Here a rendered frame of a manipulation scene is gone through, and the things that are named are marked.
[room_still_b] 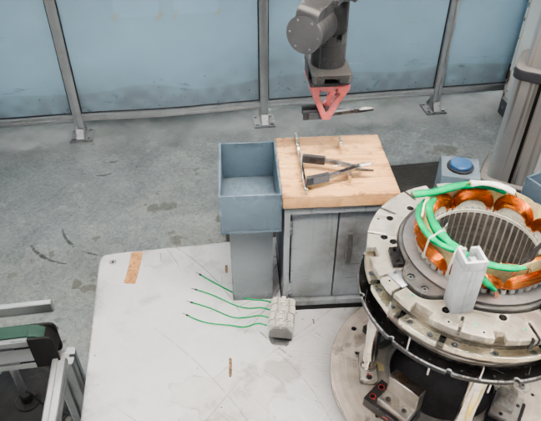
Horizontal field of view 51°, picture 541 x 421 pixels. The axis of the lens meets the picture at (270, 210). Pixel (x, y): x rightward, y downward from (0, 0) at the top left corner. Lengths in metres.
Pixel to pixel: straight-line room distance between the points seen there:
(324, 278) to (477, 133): 2.36
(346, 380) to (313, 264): 0.22
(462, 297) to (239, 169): 0.55
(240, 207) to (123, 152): 2.16
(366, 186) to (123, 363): 0.54
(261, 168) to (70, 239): 1.60
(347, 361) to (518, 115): 0.59
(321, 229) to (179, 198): 1.75
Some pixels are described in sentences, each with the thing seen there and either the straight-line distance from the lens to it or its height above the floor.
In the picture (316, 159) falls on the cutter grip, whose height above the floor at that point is 1.09.
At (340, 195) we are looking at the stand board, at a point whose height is 1.06.
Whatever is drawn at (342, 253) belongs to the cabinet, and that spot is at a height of 0.92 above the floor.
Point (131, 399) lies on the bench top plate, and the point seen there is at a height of 0.78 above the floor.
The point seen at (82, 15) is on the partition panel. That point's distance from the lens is 3.00.
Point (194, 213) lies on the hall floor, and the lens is 2.62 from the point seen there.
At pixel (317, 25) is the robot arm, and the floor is 1.34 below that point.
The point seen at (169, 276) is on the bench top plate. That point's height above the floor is 0.78.
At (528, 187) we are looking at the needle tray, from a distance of 1.10.
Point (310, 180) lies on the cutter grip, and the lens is 0.95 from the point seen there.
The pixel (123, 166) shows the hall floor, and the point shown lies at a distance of 2.99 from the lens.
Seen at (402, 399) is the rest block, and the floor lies 0.84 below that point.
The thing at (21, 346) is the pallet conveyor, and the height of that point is 0.74.
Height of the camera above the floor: 1.65
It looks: 39 degrees down
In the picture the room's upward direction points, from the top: straight up
